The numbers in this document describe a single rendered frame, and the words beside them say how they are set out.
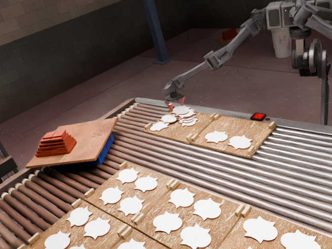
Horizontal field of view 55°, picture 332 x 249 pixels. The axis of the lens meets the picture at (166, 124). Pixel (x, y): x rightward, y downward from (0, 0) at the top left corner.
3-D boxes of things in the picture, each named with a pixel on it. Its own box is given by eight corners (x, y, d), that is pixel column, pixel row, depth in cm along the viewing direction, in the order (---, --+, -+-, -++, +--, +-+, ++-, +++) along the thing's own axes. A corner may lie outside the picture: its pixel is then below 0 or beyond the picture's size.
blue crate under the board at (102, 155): (77, 143, 242) (72, 132, 237) (115, 138, 234) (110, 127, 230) (60, 169, 216) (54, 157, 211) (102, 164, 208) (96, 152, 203)
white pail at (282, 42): (270, 58, 535) (268, 36, 517) (279, 51, 551) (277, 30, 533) (287, 59, 514) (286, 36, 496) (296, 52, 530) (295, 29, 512)
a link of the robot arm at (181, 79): (225, 63, 192) (214, 49, 190) (220, 68, 189) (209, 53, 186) (183, 86, 226) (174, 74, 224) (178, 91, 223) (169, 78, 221)
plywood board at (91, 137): (59, 128, 250) (59, 126, 249) (118, 119, 237) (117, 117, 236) (26, 168, 208) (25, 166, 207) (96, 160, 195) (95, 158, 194)
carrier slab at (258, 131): (220, 117, 224) (219, 115, 223) (276, 126, 197) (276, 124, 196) (190, 144, 203) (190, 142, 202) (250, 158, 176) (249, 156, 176)
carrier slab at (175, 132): (174, 109, 251) (174, 107, 251) (218, 117, 224) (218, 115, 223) (144, 132, 231) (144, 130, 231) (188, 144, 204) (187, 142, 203)
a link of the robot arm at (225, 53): (230, 62, 181) (221, 47, 180) (214, 70, 192) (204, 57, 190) (261, 29, 207) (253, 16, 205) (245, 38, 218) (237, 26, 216)
